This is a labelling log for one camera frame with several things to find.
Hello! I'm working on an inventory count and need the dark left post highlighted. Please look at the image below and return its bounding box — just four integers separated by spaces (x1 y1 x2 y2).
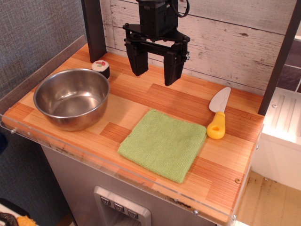
81 0 107 63

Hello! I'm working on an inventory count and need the orange and black object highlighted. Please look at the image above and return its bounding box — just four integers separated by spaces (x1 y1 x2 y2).
0 211 37 226

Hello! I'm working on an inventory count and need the dark post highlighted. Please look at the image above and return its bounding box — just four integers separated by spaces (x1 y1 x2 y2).
81 0 107 63
258 0 301 116

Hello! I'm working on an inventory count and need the grey toy fridge cabinet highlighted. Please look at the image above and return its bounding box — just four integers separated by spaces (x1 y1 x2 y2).
42 147 213 226

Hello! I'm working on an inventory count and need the silver dispenser button panel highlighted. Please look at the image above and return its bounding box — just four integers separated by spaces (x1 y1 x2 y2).
94 186 152 226

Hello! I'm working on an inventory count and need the clear acrylic edge guard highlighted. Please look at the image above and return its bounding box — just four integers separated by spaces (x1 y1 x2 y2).
0 113 238 226

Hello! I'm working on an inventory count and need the yellow handled toy knife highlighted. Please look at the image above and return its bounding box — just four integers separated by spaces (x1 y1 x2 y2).
206 87 231 139

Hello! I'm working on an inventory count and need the dark right post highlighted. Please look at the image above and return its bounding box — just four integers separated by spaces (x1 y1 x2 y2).
258 0 301 116

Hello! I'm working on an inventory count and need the toy sushi roll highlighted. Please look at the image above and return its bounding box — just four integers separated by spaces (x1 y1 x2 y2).
91 60 110 79

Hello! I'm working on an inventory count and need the white toy sink unit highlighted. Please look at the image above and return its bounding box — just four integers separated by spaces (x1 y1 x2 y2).
252 88 301 190

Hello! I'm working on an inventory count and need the stainless steel bowl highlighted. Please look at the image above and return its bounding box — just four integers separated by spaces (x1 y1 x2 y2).
33 68 110 131

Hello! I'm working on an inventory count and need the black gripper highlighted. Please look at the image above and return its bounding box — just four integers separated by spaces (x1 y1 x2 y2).
123 0 190 86

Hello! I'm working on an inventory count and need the green cloth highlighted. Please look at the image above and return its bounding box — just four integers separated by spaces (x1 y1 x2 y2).
118 109 206 183

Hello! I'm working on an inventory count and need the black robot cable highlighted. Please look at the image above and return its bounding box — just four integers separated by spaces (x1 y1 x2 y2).
168 0 190 18

